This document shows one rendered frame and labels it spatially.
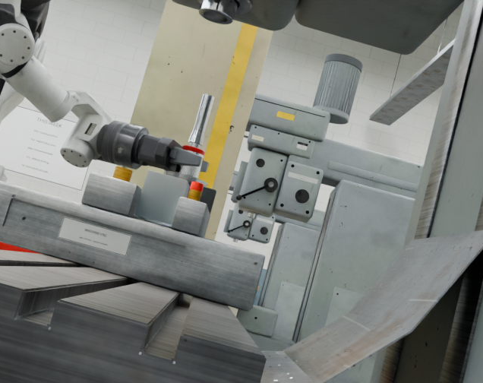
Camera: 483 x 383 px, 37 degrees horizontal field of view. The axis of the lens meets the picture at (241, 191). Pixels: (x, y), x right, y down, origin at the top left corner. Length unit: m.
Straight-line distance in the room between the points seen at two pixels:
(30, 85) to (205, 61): 1.39
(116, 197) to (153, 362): 0.53
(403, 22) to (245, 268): 0.39
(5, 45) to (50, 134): 8.93
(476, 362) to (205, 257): 0.32
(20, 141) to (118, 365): 10.02
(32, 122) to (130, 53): 1.66
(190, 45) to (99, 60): 7.70
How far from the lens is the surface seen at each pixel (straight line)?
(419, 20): 0.98
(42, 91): 1.44
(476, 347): 0.80
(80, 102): 1.49
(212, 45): 2.76
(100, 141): 1.48
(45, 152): 10.27
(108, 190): 0.88
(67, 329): 0.37
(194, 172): 1.42
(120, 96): 10.26
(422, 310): 0.80
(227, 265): 0.86
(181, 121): 2.69
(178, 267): 0.86
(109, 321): 0.36
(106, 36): 10.52
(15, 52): 1.38
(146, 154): 1.43
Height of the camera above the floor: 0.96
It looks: 7 degrees up
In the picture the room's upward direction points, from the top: 16 degrees clockwise
